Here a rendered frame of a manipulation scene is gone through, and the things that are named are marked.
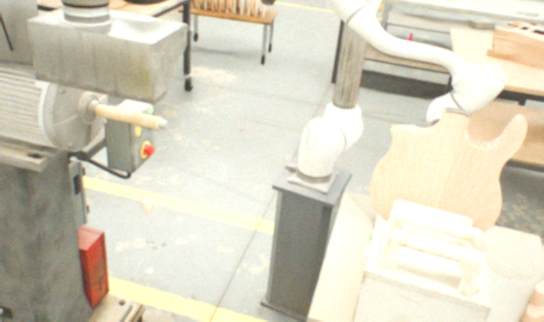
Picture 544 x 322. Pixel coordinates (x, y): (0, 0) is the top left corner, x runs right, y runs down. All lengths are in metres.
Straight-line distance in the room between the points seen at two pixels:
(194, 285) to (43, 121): 1.47
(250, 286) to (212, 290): 0.19
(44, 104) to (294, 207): 1.15
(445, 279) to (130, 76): 0.83
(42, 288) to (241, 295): 1.07
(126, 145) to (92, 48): 0.60
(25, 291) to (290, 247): 1.05
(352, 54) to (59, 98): 1.16
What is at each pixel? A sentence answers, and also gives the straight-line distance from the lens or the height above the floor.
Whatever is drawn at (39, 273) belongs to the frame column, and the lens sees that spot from 1.83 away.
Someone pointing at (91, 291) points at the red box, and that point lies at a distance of 2.11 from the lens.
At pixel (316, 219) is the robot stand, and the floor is 0.59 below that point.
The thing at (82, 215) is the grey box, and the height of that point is 0.71.
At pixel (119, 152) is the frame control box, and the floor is 1.00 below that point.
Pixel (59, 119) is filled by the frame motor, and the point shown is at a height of 1.26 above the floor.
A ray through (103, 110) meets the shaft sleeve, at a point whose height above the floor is 1.26.
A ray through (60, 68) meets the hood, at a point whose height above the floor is 1.43.
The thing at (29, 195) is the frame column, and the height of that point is 0.97.
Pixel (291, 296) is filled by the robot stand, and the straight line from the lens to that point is 2.48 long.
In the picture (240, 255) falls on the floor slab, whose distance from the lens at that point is 2.83.
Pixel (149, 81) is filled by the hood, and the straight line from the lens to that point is 1.16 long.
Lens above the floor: 1.89
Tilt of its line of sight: 29 degrees down
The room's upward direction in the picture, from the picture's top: 6 degrees clockwise
